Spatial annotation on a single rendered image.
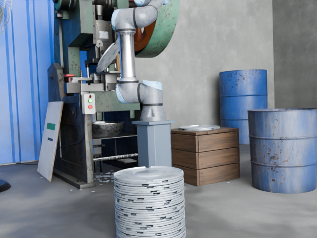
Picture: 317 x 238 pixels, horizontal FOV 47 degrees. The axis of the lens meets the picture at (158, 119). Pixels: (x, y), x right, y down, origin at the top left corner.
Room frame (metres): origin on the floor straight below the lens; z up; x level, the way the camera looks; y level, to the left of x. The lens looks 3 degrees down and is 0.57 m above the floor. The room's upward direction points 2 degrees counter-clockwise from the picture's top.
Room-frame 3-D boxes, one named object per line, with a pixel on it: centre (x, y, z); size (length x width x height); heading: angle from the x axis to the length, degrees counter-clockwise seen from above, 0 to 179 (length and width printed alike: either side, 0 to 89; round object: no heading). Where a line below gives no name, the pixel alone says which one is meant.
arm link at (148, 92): (2.12, 0.04, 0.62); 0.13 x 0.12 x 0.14; 77
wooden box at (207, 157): (2.61, -0.29, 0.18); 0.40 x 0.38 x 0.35; 32
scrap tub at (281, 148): (2.27, -0.77, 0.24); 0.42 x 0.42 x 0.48
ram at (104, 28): (2.79, 0.40, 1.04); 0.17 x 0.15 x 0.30; 32
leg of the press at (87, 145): (2.80, 0.73, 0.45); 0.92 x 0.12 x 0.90; 32
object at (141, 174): (1.51, 0.05, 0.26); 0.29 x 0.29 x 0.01
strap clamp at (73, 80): (2.73, 0.57, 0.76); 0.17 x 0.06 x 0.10; 122
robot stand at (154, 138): (2.11, 0.03, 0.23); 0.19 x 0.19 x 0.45; 36
